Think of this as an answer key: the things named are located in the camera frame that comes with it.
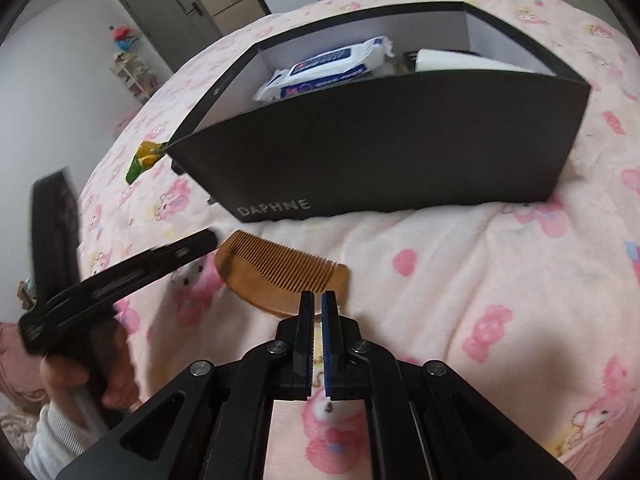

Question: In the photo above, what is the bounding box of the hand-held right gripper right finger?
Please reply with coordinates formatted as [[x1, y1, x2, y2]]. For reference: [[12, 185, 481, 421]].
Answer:
[[320, 291, 576, 480]]

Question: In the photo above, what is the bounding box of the green snack wrapper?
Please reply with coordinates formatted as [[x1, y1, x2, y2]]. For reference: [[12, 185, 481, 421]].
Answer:
[[125, 141, 166, 185]]

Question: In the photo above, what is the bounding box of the pink fabric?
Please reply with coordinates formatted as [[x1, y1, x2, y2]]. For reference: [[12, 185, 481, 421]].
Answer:
[[0, 322, 51, 461]]

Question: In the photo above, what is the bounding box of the wooden comb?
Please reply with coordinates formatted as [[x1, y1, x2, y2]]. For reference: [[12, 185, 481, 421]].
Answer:
[[214, 230, 351, 320]]

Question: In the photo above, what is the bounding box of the black shoe box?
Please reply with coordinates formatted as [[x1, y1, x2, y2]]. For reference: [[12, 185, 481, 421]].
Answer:
[[162, 1, 592, 223]]

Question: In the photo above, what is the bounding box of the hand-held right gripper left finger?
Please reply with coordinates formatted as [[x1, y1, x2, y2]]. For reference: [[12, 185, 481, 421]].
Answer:
[[55, 291, 316, 480]]

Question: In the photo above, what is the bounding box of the dark grey door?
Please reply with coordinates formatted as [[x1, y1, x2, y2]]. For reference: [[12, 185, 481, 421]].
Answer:
[[115, 0, 223, 73]]

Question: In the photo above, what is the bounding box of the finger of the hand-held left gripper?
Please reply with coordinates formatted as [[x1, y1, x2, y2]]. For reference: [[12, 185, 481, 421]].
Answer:
[[52, 270, 167, 337], [47, 230, 219, 312]]

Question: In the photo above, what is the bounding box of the beige cabinet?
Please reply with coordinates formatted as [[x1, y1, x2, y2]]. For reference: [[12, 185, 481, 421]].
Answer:
[[192, 0, 273, 41]]

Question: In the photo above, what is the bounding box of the white shelf rack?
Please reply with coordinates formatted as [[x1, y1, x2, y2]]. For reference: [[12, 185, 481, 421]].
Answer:
[[110, 52, 161, 103]]

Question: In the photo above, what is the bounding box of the pink printed blanket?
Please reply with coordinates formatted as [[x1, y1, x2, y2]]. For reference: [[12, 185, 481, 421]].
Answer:
[[75, 0, 640, 480]]

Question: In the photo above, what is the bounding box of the white wet wipes pack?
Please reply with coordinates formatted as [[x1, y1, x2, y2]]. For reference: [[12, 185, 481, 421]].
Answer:
[[254, 35, 396, 103]]

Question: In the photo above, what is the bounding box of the person's left forearm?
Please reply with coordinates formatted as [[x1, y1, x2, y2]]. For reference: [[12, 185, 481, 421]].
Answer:
[[27, 400, 108, 480]]

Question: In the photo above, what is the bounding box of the person's left hand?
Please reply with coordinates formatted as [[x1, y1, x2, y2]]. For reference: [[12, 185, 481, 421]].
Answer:
[[40, 330, 139, 412]]

